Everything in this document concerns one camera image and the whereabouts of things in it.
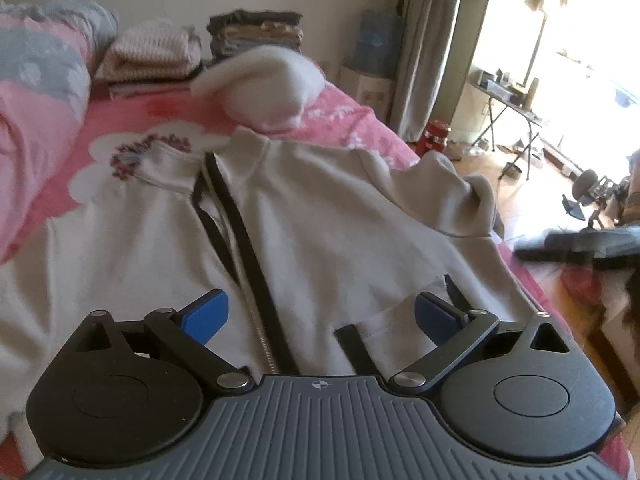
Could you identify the white fleece folded blanket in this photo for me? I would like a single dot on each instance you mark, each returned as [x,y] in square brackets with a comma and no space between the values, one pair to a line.
[270,85]

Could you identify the stack of dark folded clothes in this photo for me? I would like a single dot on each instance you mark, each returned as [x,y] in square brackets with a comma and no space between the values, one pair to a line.
[255,35]

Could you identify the checked folded cloth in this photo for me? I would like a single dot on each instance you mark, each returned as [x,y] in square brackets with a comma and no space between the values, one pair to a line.
[150,50]

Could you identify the white water dispenser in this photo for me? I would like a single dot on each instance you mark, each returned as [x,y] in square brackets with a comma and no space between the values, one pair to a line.
[365,92]

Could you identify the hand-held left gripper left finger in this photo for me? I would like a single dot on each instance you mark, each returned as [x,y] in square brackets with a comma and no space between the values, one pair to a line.
[205,315]

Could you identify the grey curtain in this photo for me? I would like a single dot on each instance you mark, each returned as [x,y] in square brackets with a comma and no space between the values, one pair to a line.
[430,50]

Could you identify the folding table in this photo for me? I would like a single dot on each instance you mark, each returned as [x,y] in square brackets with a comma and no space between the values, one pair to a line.
[505,95]

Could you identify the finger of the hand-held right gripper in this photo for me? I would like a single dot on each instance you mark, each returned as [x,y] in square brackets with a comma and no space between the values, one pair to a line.
[555,254]

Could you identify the pink floral bed blanket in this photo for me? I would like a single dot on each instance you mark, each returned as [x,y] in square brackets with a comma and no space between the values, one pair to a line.
[350,115]

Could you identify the black chair base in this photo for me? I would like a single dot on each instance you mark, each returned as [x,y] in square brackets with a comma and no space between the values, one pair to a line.
[590,190]

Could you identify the folded lilac sheet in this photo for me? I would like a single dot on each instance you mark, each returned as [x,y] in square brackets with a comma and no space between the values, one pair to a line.
[150,89]

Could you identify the beige jacket with black trim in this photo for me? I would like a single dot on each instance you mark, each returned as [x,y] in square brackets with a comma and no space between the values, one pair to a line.
[325,210]

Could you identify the red bottle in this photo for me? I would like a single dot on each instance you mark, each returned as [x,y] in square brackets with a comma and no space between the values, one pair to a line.
[434,137]

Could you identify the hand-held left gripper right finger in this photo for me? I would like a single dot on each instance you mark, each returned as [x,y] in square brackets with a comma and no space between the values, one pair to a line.
[440,317]

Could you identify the pink grey floral duvet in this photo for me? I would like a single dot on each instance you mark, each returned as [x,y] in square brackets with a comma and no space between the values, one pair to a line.
[40,85]

